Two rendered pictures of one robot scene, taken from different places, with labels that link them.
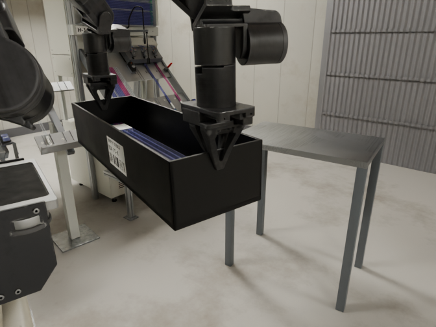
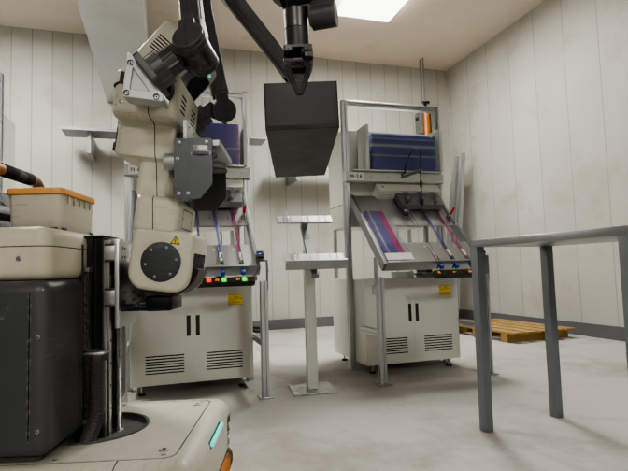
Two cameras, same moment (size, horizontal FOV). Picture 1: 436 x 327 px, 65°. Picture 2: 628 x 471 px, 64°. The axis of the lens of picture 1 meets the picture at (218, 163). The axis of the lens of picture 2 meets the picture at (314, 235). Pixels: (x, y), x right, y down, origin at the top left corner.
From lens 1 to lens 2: 0.98 m
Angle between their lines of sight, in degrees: 40
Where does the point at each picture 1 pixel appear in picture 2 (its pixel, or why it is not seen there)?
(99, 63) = not seen: hidden behind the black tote
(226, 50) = (294, 17)
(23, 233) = (196, 152)
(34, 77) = (199, 34)
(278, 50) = (328, 12)
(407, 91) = not seen: outside the picture
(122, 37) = not seen: hidden behind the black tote
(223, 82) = (293, 34)
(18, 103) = (191, 43)
